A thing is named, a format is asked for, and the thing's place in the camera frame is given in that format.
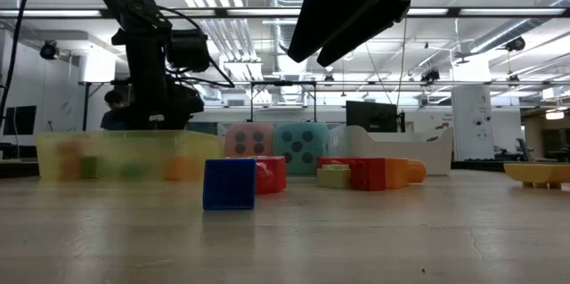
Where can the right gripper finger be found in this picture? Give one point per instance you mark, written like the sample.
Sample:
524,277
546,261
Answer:
334,8
369,26

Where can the yellow translucent plastic bin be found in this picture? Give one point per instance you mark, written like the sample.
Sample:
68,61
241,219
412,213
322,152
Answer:
133,146

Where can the clear plastic bin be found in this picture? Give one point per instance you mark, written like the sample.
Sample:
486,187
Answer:
222,127

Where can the olive green block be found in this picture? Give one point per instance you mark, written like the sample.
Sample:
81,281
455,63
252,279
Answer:
91,167

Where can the orange foam die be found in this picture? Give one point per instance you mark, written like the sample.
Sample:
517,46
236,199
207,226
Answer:
249,141

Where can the teal foam die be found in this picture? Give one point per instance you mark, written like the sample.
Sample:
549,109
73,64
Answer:
320,146

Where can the small red block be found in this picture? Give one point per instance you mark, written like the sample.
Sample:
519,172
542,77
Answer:
367,175

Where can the person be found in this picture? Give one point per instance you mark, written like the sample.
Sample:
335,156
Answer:
113,117

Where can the black ceiling spotlight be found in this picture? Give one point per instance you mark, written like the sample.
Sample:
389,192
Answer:
430,75
515,44
49,50

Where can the large black monitor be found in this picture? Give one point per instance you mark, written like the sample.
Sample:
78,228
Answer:
372,117

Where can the blue single-stud block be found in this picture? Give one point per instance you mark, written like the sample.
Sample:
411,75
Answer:
229,184

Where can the white plastic bin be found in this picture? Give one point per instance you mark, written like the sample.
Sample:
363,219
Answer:
401,146

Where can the small black monitor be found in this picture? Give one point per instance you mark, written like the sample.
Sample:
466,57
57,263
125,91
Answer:
20,120

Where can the white square column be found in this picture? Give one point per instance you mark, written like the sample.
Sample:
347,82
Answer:
472,115

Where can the small light green block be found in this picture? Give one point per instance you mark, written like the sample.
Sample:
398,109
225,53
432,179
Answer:
333,178

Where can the lit ceiling lamp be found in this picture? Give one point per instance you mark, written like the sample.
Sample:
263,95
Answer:
555,116

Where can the flat yellow toy block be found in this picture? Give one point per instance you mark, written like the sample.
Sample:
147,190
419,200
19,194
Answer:
534,172

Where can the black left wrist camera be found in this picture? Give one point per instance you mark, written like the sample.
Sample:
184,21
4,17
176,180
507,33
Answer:
189,50

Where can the black rail with light strips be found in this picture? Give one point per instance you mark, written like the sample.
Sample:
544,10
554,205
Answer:
222,12

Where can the silver slanted air duct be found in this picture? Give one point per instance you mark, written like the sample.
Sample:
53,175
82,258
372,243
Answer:
512,30

